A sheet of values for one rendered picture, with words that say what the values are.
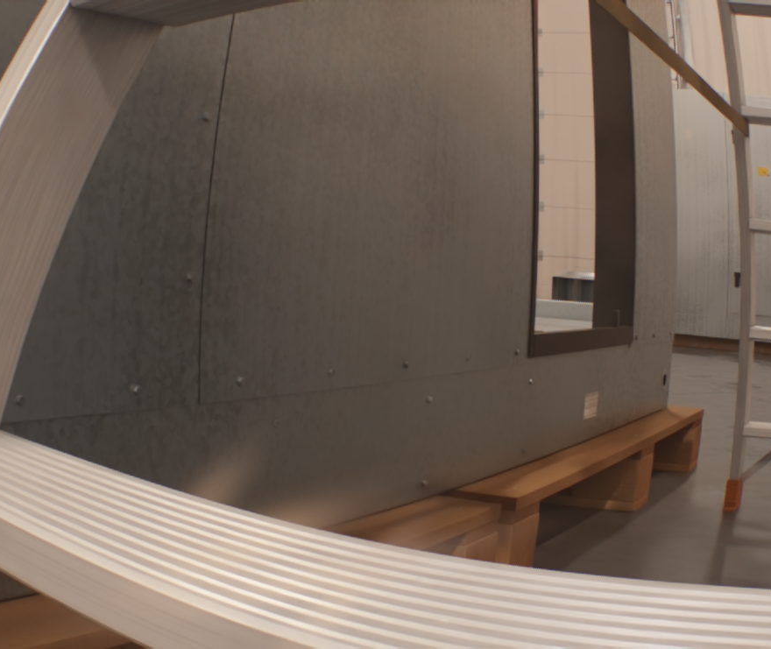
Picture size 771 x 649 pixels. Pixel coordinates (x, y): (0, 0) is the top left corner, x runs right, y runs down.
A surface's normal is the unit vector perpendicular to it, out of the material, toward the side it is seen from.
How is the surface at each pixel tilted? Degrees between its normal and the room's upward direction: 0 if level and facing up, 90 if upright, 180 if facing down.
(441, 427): 90
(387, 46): 90
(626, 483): 90
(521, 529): 90
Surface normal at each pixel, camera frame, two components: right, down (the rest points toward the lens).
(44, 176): 0.85, 0.11
